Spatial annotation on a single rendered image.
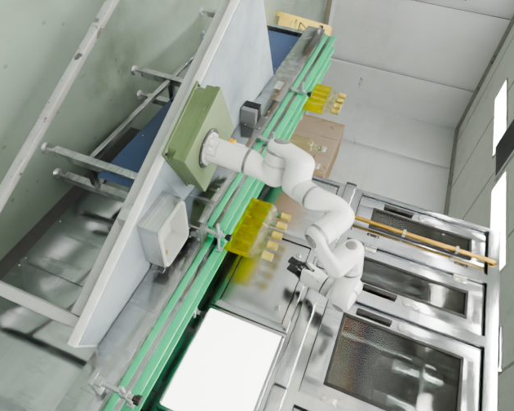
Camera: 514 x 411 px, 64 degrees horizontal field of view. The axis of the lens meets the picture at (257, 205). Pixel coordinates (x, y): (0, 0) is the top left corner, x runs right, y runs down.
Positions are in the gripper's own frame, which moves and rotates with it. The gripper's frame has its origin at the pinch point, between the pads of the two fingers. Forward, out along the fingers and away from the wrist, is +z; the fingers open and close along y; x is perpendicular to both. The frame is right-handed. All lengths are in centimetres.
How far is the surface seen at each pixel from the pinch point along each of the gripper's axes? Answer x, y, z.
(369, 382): 15, -17, -48
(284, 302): 10.4, -12.4, -4.3
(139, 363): 67, 5, 18
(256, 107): -50, 23, 58
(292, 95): -83, 13, 58
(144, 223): 38, 34, 40
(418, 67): -579, -220, 109
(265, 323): 22.9, -11.6, -3.7
